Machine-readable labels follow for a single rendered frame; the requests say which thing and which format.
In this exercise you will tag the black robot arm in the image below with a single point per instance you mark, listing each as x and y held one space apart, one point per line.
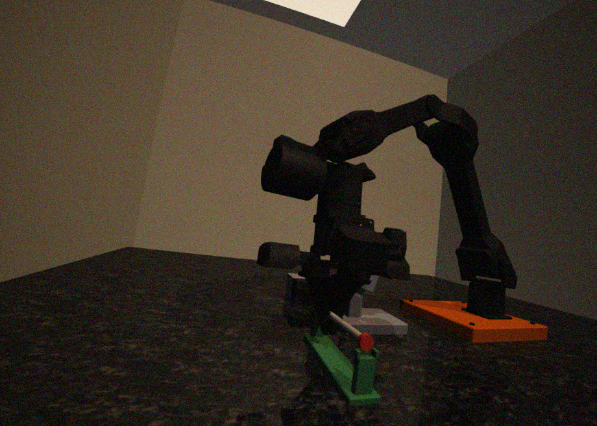
301 171

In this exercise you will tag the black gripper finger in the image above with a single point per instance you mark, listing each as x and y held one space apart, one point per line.
320 288
341 294

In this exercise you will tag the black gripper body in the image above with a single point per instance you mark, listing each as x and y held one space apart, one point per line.
288 256

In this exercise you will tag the tan rod with red cap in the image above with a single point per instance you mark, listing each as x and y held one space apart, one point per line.
364 340

